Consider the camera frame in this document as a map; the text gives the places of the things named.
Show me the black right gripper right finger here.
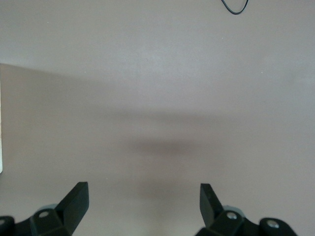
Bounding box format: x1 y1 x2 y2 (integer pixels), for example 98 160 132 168
195 183 298 236

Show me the thin black looped cable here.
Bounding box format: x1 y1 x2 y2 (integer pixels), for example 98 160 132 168
220 0 249 15

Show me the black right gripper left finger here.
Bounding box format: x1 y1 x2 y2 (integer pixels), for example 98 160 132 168
0 181 89 236

